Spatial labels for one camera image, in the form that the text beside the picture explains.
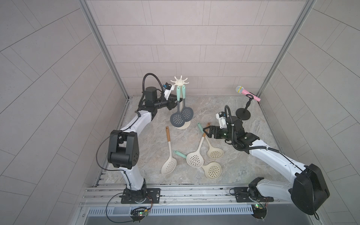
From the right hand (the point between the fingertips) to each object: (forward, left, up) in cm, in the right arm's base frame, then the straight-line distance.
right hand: (208, 130), depth 80 cm
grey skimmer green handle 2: (+10, +18, -1) cm, 20 cm away
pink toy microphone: (+26, -26, +6) cm, 37 cm away
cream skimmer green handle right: (-9, -3, -13) cm, 16 cm away
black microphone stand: (+21, -31, -14) cm, 40 cm away
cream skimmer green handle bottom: (-18, -1, -13) cm, 23 cm away
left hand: (+17, +14, +11) cm, 25 cm away
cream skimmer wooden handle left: (-14, +23, -13) cm, 30 cm away
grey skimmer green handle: (+15, +11, -2) cm, 19 cm away
